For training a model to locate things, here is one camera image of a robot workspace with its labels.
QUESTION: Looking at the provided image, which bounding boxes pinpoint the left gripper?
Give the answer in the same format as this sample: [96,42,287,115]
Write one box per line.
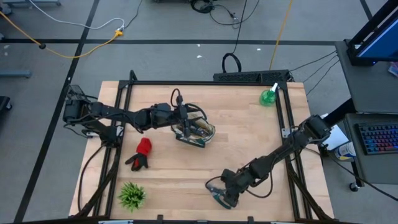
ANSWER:
[152,94,208,139]

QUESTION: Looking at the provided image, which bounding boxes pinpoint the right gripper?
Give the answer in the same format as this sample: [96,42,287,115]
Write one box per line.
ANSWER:
[217,169,250,210]

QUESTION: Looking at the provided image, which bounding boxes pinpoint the green pruning shears with strap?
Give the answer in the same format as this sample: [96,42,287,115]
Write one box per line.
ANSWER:
[205,183,233,210]

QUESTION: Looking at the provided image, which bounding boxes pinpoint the beige green gardening bag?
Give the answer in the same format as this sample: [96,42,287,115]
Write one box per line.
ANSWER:
[170,111,216,149]

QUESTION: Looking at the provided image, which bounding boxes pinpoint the red black gardening glove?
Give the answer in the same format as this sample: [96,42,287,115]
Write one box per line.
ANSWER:
[124,138,153,172]

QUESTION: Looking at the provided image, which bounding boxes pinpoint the green spray bottle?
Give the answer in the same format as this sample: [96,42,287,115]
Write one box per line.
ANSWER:
[259,82,279,108]

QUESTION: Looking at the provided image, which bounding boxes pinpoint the black perforated power box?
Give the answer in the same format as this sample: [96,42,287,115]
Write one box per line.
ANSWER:
[213,69,290,83]

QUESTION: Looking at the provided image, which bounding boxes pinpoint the small green artificial plant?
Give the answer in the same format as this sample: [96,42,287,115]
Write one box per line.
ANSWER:
[117,182,147,213]

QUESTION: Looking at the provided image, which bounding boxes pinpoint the white paper sheet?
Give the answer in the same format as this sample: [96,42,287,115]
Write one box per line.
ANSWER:
[322,113,349,152]

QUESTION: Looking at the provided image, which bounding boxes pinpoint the white blue round container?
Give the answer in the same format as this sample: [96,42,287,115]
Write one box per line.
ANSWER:
[334,141,357,162]

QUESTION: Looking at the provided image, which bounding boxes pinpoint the grey keyboard desk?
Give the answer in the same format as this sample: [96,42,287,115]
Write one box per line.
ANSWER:
[343,111,398,184]

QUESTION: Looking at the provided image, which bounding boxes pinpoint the backlit rainbow keyboard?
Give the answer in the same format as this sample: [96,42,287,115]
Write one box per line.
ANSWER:
[356,123,398,156]

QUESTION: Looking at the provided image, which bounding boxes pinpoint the grey monitor desk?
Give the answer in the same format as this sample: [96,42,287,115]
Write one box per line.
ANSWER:
[335,40,398,114]

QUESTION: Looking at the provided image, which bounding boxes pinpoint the grey metal floor bar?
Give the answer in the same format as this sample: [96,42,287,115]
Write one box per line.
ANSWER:
[0,70,32,78]

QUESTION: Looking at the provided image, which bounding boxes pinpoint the black floor object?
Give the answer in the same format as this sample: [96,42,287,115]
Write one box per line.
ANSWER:
[0,95,13,113]

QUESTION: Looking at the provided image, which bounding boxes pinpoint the blue-screen computer monitor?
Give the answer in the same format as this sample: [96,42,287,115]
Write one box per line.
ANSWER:
[356,17,398,62]

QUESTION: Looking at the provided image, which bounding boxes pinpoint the black aluminium table frame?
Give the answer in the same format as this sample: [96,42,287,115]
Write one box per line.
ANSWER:
[74,70,336,224]

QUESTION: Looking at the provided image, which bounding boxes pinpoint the black hanging cable with coil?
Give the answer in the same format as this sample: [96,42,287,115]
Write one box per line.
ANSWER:
[221,0,249,74]

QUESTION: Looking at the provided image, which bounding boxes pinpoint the black cable tangle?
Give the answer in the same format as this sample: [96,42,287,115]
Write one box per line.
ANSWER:
[189,0,261,29]

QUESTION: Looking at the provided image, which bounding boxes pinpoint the yellow extension cable with plug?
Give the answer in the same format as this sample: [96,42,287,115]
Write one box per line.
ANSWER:
[0,11,124,59]

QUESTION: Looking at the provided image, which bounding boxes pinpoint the yellow hanging cord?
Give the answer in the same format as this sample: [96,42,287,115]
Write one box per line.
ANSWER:
[269,0,295,71]

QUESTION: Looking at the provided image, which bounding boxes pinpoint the black wire mesh basket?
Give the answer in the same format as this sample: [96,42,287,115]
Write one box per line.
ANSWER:
[66,84,86,100]

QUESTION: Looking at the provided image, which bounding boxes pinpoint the thin black floor cable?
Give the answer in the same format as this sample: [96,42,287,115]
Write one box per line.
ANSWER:
[123,0,144,29]

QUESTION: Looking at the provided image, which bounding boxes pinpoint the thin black desk cable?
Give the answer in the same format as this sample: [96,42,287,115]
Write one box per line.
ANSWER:
[302,55,339,84]
[305,59,340,96]
[289,50,338,73]

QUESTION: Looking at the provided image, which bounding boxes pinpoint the white floor cable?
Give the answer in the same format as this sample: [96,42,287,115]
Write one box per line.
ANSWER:
[27,0,126,31]

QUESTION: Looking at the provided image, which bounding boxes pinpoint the long black floor cable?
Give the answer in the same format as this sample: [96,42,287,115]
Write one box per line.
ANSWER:
[323,152,398,202]

